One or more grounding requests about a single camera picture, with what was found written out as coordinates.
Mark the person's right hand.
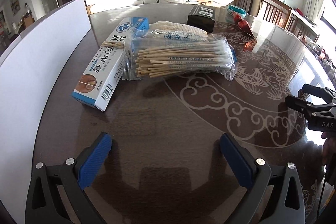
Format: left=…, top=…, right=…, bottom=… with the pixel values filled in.
left=321, top=132, right=336, bottom=172

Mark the black box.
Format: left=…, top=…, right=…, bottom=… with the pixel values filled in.
left=187, top=5, right=217, bottom=33

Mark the cluttered side table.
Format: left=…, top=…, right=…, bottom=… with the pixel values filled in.
left=299, top=35, right=336, bottom=69

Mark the white cardboard box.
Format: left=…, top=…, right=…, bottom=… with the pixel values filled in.
left=0, top=0, right=92, bottom=216

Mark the blue and white carton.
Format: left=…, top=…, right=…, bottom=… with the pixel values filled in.
left=71, top=17, right=150, bottom=112

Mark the cotton swab pack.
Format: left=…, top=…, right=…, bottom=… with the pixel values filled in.
left=122, top=28, right=238, bottom=81

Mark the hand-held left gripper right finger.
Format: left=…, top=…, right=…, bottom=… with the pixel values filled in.
left=220, top=133, right=306, bottom=224

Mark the wooden dining chair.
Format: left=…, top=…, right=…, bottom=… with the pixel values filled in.
left=286, top=10, right=319, bottom=42
left=260, top=0, right=292, bottom=28

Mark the teal round tin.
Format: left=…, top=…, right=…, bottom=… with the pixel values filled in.
left=227, top=5, right=247, bottom=16

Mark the cream knit glove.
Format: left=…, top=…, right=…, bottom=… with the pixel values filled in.
left=150, top=21, right=209, bottom=37

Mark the red foil packet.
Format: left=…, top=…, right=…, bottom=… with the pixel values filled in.
left=231, top=12, right=256, bottom=39

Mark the black cable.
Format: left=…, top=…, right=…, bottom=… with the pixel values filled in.
left=316, top=169, right=330, bottom=219

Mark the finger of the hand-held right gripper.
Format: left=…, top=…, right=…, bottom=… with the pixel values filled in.
left=285, top=95, right=336, bottom=119
left=298, top=84, right=336, bottom=104

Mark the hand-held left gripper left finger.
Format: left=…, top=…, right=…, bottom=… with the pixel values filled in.
left=25, top=132, right=113, bottom=224

